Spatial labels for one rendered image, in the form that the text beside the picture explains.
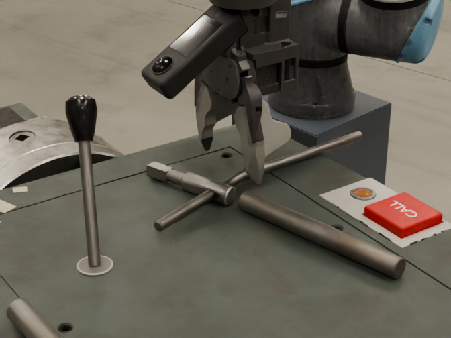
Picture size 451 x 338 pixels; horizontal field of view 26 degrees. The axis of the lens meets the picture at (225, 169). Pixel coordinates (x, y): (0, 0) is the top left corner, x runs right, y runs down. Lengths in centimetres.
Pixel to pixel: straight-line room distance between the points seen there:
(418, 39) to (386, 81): 324
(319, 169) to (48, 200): 31
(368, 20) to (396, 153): 252
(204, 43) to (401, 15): 59
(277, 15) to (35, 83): 378
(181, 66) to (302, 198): 21
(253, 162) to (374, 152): 71
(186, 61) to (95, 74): 386
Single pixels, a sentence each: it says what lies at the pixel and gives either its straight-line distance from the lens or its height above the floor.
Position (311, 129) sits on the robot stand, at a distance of 162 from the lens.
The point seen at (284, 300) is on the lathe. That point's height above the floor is 126.
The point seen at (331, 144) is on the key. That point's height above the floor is 126.
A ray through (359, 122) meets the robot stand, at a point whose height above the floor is 109.
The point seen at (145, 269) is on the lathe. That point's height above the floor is 125.
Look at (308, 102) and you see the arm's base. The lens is 166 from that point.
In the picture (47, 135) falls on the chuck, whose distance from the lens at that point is 129.
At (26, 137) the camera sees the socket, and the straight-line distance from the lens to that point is 130.
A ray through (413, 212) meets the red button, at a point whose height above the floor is 127.
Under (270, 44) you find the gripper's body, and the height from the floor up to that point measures 142.
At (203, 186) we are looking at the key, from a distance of 107.
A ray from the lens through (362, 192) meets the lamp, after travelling 110.
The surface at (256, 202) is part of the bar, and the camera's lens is 104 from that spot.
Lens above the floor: 178
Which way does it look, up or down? 27 degrees down
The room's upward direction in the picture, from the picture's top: straight up
